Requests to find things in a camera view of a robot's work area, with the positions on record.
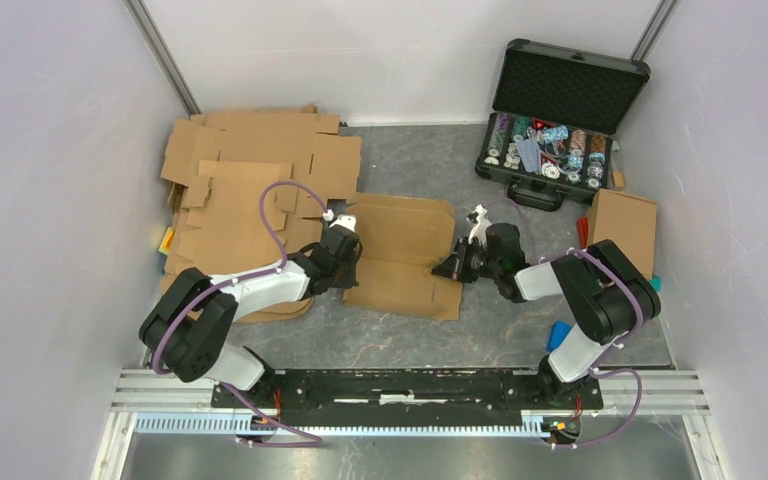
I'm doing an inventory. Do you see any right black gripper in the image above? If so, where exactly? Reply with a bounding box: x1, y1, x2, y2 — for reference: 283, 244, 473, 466
432, 236, 502, 284

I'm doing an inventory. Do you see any cardboard box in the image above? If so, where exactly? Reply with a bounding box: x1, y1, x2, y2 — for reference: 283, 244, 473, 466
586, 189, 657, 279
343, 193, 463, 321

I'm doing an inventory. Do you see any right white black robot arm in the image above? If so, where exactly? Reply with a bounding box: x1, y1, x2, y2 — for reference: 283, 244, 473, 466
431, 223, 661, 408

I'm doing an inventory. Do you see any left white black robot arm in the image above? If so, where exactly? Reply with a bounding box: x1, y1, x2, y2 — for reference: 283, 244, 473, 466
139, 214, 362, 408

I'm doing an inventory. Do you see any folded cardboard box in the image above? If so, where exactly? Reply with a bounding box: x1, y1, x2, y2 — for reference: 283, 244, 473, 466
586, 189, 657, 279

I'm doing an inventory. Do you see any stack of flat cardboard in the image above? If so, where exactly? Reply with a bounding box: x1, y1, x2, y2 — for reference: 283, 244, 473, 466
161, 104, 362, 290

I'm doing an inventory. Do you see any blue block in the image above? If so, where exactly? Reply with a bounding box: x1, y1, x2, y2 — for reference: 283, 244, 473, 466
546, 321, 572, 353

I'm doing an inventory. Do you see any red object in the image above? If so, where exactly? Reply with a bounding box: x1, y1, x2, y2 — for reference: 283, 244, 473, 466
576, 216, 589, 248

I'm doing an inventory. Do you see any black poker chip case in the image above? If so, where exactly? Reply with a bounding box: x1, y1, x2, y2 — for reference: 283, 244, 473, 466
474, 39, 651, 211

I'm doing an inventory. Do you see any orange yellow block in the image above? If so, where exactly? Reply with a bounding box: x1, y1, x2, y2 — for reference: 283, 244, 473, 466
158, 227, 175, 255

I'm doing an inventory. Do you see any small brown wooden block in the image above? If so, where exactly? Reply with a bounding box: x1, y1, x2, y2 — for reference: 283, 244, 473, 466
612, 171, 626, 192

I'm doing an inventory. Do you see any teal cube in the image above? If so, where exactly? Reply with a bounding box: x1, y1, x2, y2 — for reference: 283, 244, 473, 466
650, 275, 662, 293

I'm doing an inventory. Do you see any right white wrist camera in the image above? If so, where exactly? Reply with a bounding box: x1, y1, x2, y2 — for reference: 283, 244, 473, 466
467, 204, 491, 247

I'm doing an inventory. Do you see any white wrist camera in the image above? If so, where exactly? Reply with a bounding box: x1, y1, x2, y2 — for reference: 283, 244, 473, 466
329, 214, 357, 232
467, 204, 491, 247

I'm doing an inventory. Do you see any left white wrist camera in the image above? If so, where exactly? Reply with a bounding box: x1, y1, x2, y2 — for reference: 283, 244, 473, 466
329, 214, 357, 232

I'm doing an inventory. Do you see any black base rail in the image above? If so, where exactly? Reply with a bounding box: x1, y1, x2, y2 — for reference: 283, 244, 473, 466
245, 368, 604, 427

